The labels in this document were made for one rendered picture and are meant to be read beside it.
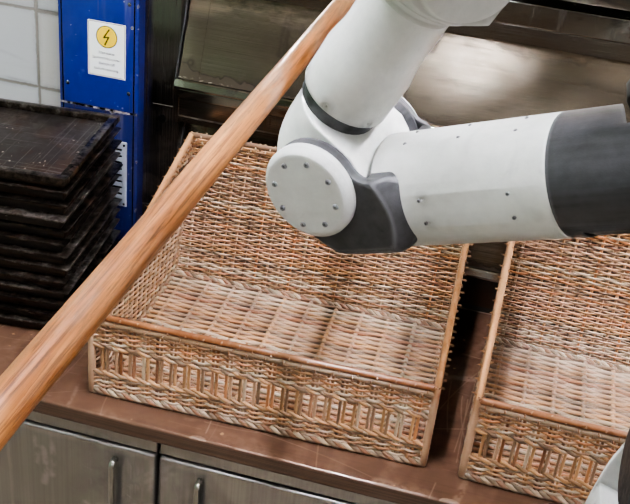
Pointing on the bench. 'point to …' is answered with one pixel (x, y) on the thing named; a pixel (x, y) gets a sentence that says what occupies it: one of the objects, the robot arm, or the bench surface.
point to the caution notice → (106, 49)
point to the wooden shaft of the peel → (135, 252)
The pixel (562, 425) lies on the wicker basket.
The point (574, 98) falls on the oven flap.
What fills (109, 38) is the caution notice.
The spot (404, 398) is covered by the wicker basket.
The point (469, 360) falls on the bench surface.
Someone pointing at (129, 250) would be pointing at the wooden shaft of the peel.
